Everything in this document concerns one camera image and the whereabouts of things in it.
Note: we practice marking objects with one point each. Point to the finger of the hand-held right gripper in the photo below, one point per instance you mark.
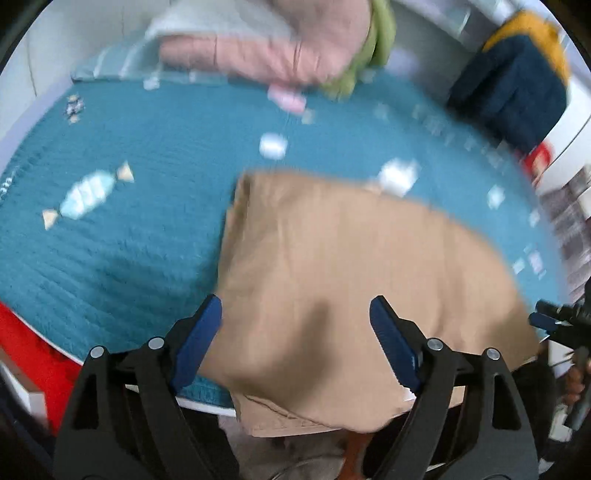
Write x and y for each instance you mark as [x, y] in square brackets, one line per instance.
[547, 318]

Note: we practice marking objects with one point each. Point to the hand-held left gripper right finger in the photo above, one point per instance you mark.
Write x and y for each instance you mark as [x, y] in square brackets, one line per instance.
[392, 337]

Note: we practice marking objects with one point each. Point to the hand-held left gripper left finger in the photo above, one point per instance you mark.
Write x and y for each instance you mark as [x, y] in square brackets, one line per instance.
[199, 337]

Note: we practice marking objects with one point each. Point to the tan garment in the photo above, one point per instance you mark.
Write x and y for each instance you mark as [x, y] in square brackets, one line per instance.
[351, 295]

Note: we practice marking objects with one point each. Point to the person's right hand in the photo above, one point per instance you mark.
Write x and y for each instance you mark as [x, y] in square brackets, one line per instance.
[574, 385]

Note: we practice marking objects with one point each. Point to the teal quilted printed bedspread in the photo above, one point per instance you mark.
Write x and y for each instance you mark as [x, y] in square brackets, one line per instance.
[152, 184]

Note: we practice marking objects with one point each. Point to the dark blue and mustard garment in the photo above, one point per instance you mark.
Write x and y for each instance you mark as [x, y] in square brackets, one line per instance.
[517, 87]

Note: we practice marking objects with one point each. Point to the light striped pillow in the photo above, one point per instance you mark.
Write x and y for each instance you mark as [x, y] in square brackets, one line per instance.
[134, 64]

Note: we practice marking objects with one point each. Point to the green cloth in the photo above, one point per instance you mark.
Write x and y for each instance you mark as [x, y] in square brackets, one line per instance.
[369, 50]

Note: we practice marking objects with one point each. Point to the pink padded jacket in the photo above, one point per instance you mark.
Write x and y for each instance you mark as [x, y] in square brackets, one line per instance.
[281, 46]

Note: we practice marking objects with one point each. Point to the red bed frame side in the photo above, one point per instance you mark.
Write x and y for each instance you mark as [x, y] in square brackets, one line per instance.
[32, 364]

